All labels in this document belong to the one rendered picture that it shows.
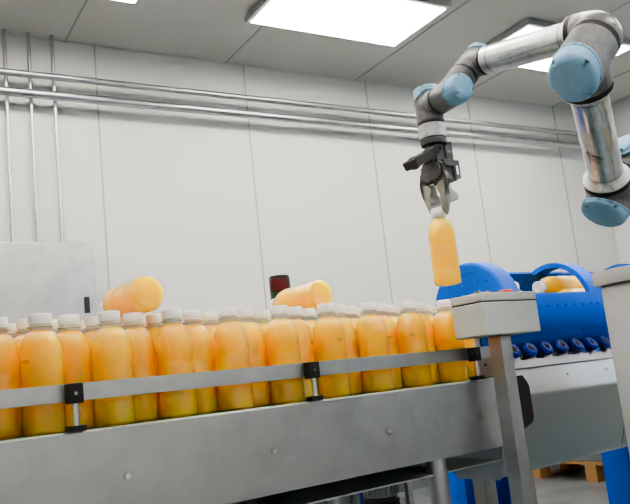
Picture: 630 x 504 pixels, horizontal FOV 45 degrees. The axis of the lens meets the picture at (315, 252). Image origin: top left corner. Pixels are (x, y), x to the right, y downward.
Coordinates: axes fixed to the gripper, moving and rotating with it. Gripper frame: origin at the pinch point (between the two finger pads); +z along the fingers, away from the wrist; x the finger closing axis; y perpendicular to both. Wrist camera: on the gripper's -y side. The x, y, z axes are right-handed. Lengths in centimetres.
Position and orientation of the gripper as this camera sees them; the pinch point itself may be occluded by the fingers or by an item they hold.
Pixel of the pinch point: (438, 211)
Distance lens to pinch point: 207.8
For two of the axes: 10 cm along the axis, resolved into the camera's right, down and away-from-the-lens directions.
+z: 1.1, 9.8, -1.7
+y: 8.0, 0.1, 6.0
